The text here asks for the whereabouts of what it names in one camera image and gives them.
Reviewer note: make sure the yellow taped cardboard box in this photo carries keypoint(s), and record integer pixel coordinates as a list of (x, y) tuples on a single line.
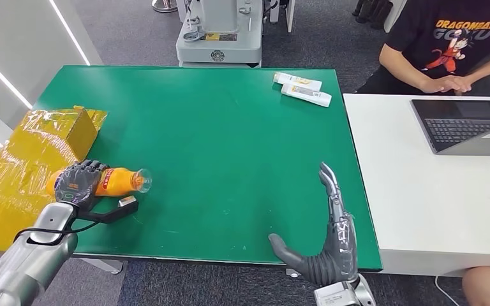
[(21, 169)]

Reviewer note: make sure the dark grey laptop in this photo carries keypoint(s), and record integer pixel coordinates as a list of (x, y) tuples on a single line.
[(458, 126)]

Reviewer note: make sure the orange juice bottle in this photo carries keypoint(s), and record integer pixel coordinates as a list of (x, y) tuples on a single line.
[(116, 182)]

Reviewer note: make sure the chrome round stand base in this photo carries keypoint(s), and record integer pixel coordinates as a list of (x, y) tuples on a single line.
[(164, 5)]

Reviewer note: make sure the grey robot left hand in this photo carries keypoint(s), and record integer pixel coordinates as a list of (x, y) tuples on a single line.
[(78, 183)]

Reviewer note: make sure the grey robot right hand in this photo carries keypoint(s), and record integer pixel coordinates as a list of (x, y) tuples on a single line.
[(338, 257)]

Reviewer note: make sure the white upright panel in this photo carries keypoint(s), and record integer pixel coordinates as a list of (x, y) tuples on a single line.
[(289, 14)]

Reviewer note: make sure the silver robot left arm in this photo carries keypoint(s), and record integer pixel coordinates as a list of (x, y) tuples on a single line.
[(33, 257)]

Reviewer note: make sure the white tube with yellow print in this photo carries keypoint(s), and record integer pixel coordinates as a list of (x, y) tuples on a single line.
[(298, 81)]

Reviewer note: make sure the white tube with grey label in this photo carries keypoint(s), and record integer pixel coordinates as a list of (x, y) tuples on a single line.
[(308, 96)]

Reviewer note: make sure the grey table leg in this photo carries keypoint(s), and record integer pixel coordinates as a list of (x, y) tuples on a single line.
[(105, 265)]

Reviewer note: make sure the white machine base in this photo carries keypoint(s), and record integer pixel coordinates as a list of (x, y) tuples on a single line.
[(219, 46)]

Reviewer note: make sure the person at white desk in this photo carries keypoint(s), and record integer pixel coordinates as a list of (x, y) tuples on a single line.
[(422, 38)]

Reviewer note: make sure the metal table bracket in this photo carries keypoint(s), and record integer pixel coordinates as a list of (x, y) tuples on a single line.
[(293, 273)]

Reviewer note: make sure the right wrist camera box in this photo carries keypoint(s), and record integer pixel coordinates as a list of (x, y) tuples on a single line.
[(336, 295)]

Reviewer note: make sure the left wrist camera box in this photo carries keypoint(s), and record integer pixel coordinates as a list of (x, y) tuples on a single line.
[(118, 209)]

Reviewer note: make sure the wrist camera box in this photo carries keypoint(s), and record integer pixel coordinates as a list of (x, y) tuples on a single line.
[(336, 295), (118, 209)]

